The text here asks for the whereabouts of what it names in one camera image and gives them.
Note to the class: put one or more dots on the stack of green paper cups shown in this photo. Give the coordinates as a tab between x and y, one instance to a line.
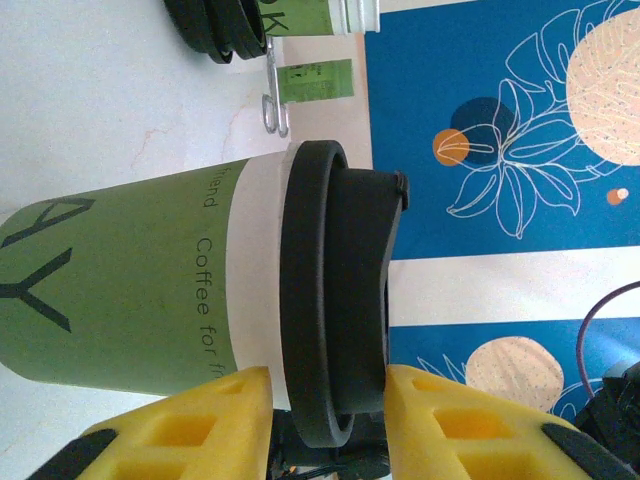
310	17

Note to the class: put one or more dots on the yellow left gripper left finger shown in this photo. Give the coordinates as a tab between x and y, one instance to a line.
190	435

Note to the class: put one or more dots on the green cylindrical tube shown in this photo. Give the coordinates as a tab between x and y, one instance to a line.
315	80

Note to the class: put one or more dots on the green paper coffee cup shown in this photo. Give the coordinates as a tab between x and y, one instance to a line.
130	280

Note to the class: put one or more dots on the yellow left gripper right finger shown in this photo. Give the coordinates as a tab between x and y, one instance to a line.
475	440

